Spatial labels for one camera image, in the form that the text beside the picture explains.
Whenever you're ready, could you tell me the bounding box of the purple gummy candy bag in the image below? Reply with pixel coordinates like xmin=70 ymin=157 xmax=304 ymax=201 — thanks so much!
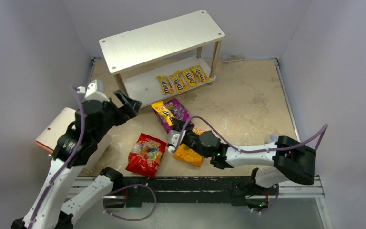
xmin=151 ymin=98 xmax=190 ymax=133

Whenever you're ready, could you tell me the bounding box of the orange gummy candy bag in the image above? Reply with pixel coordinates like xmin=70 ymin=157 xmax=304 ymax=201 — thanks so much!
xmin=173 ymin=143 xmax=203 ymax=167

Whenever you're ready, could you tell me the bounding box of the red gummy candy bag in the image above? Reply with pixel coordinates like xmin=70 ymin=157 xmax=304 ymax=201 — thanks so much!
xmin=126 ymin=133 xmax=167 ymax=178

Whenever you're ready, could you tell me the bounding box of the yellow M&M candy bag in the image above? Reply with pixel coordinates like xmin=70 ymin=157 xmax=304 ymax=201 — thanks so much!
xmin=181 ymin=68 xmax=198 ymax=87

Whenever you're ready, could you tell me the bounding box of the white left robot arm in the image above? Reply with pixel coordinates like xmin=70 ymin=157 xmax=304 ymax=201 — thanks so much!
xmin=11 ymin=90 xmax=142 ymax=229

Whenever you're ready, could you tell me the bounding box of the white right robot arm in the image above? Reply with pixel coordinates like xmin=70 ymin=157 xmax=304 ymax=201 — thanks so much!
xmin=167 ymin=118 xmax=316 ymax=188

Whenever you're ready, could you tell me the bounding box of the white cylindrical lamp shade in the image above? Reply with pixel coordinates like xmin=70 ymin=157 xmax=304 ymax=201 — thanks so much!
xmin=35 ymin=107 xmax=111 ymax=176

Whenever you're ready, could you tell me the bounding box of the small clear plastic cup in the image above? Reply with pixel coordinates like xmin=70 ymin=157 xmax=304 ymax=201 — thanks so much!
xmin=265 ymin=133 xmax=279 ymax=144

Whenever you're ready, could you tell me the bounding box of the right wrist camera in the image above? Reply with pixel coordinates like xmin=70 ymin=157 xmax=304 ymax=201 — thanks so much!
xmin=167 ymin=130 xmax=184 ymax=153

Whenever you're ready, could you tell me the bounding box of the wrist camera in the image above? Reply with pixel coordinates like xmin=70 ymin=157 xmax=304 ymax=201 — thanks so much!
xmin=167 ymin=130 xmax=184 ymax=153
xmin=76 ymin=80 xmax=110 ymax=102

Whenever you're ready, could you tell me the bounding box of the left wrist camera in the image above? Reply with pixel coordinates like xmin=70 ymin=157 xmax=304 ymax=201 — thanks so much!
xmin=76 ymin=80 xmax=110 ymax=102

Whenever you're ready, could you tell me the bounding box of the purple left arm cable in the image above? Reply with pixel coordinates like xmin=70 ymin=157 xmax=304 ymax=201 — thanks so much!
xmin=28 ymin=86 xmax=86 ymax=229

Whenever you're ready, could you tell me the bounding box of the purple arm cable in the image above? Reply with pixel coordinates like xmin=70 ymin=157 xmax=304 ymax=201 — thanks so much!
xmin=173 ymin=116 xmax=329 ymax=216
xmin=28 ymin=86 xmax=86 ymax=229

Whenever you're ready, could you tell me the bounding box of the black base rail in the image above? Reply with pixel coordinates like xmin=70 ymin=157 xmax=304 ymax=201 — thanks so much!
xmin=69 ymin=167 xmax=280 ymax=208

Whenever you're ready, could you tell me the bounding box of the grey bracket at wall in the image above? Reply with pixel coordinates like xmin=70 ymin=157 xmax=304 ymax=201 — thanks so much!
xmin=223 ymin=55 xmax=245 ymax=62

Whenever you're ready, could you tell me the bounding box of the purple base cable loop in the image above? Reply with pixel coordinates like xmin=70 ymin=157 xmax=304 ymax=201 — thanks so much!
xmin=103 ymin=184 xmax=157 ymax=222

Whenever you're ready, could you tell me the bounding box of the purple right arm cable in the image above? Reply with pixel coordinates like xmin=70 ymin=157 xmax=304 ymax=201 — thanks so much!
xmin=173 ymin=116 xmax=329 ymax=216

